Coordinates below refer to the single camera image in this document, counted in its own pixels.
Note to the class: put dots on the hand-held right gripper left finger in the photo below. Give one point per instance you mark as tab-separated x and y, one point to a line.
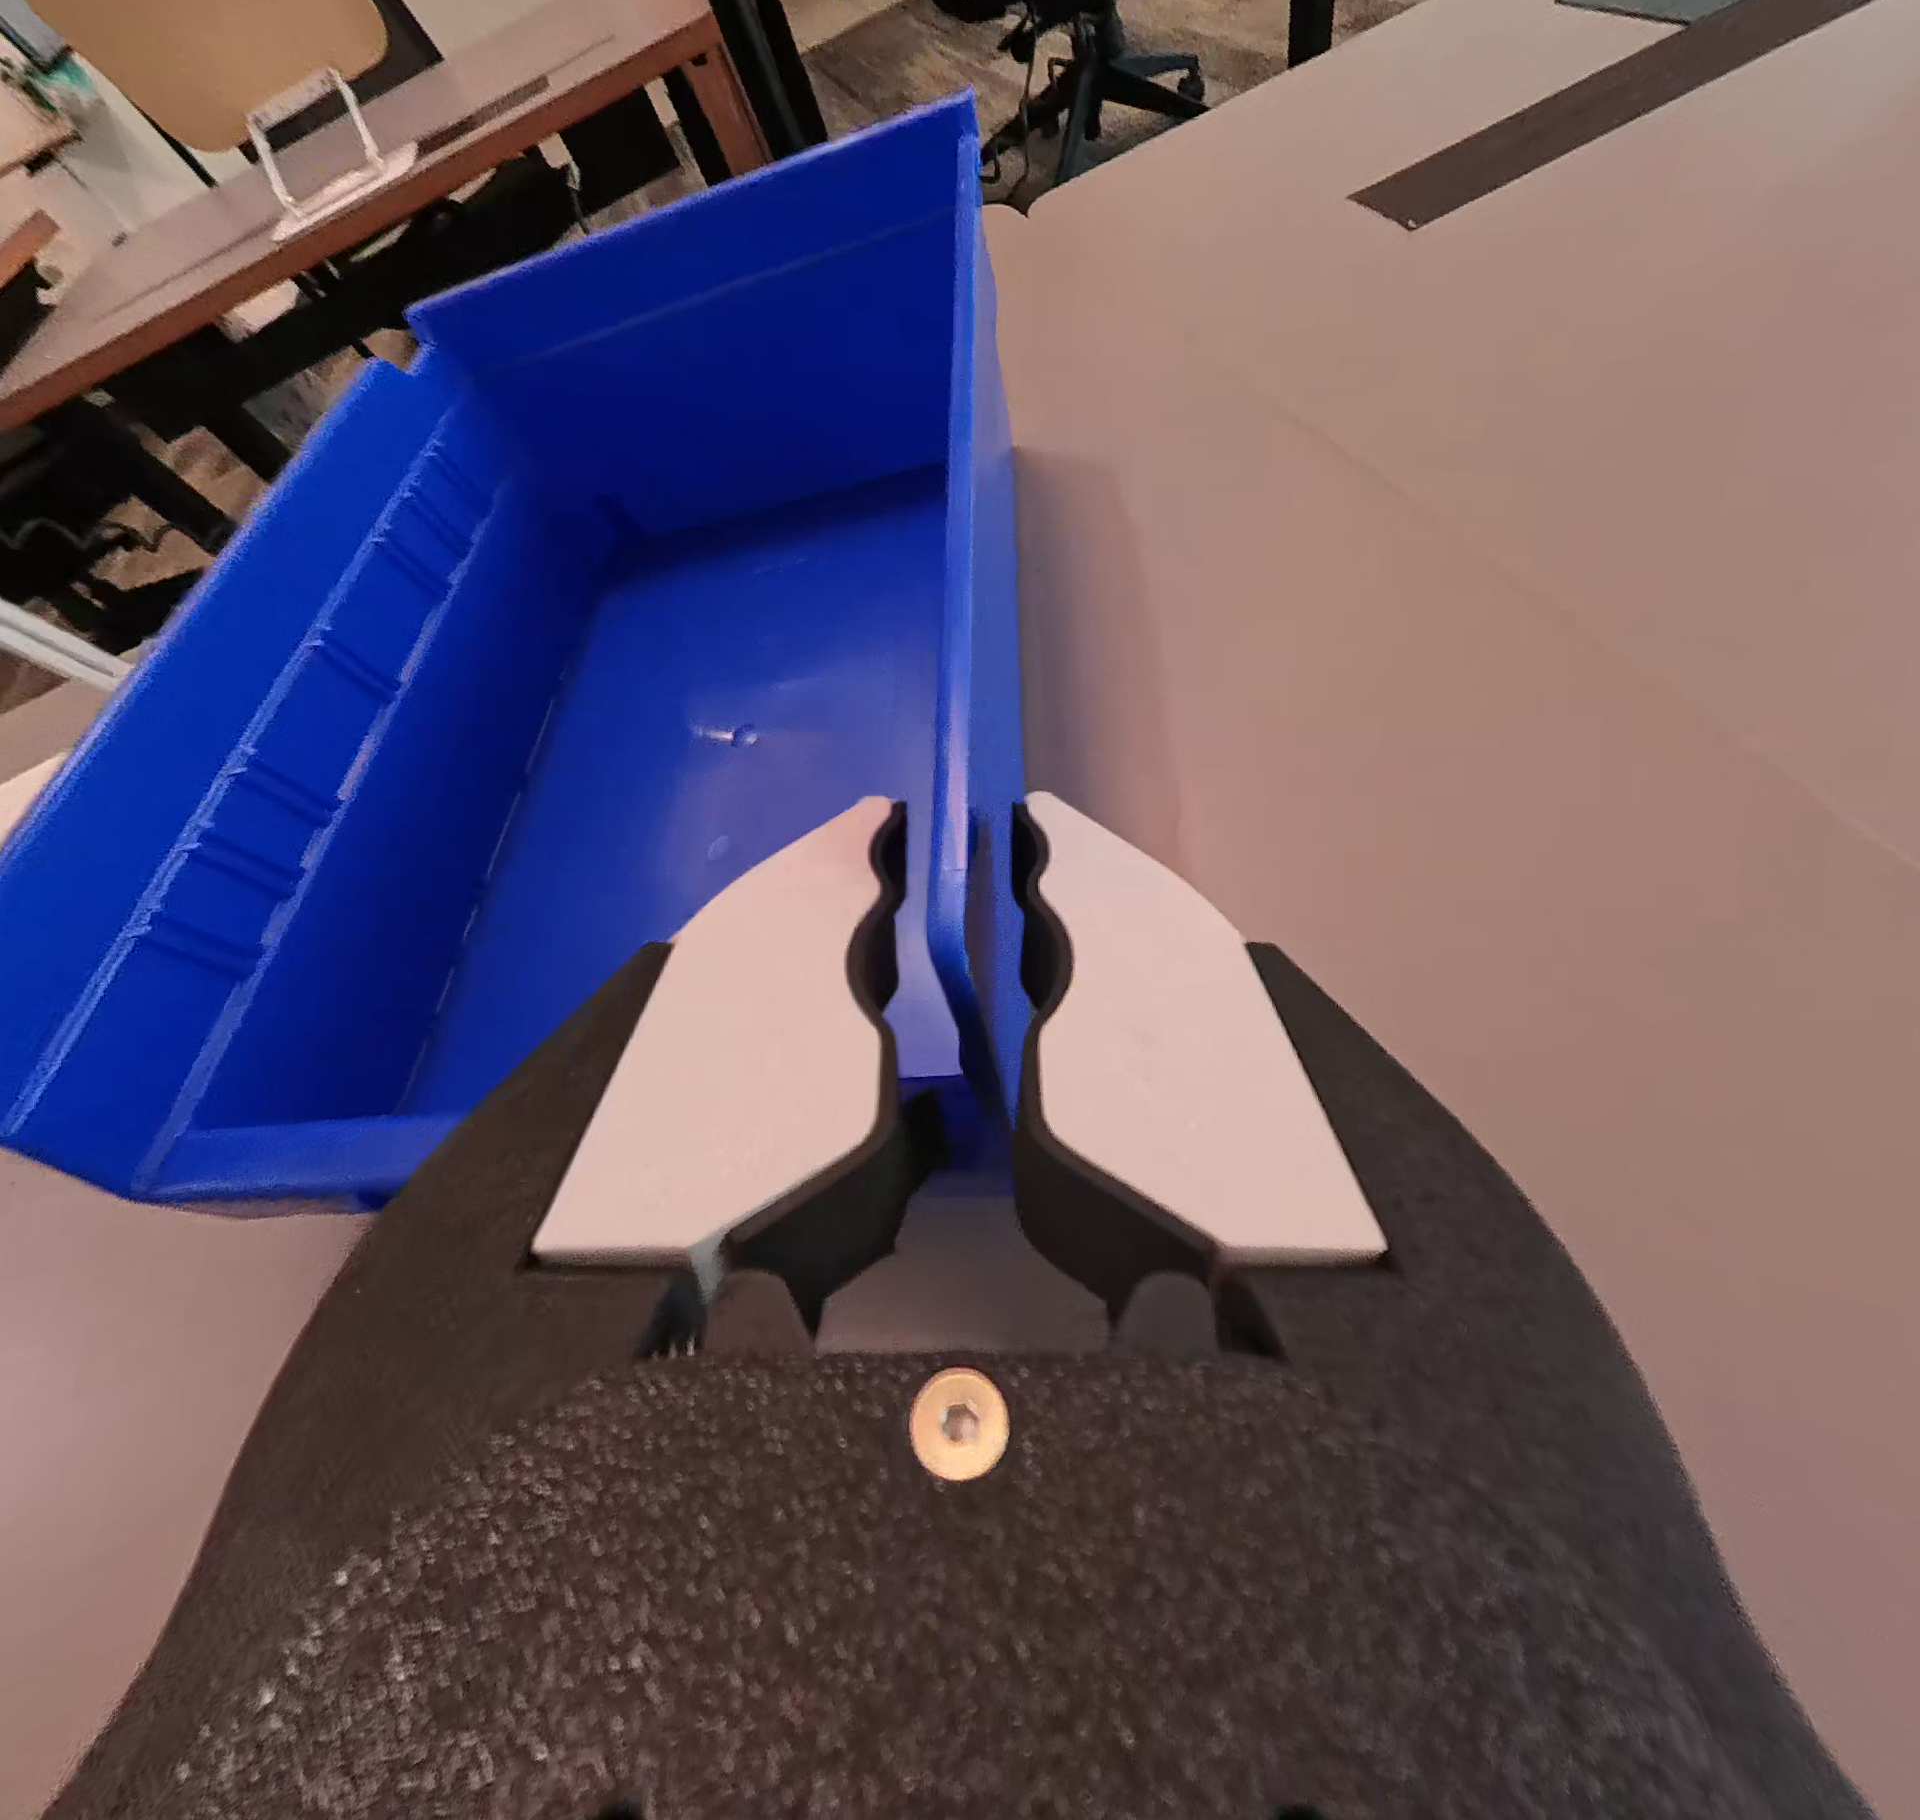
734	1070

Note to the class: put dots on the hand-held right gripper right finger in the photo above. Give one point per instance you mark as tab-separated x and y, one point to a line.
1186	1085

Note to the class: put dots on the blue plastic bin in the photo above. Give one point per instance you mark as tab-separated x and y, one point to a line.
720	651

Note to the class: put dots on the brown wooden desk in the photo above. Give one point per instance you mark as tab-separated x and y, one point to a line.
646	27

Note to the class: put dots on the beige board on clear stand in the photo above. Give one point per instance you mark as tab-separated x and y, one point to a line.
196	5

